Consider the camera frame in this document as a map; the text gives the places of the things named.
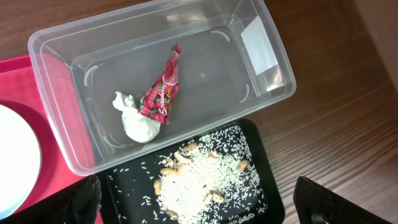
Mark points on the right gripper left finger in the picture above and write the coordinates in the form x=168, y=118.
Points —
x=75, y=204

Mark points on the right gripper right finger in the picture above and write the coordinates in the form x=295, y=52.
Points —
x=316, y=204

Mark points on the light blue plate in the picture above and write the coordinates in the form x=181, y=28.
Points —
x=20, y=160

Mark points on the white tissue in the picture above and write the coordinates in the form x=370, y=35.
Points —
x=137, y=126

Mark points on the red snack wrapper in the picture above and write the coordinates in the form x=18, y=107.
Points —
x=157, y=102

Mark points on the black plastic tray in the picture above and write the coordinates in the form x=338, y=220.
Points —
x=130, y=193

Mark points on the spilled rice and peanuts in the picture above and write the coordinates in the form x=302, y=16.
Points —
x=202, y=183

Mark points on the red plastic tray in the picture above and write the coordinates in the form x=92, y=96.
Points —
x=20, y=92

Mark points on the clear plastic bin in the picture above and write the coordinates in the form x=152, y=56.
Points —
x=233, y=63

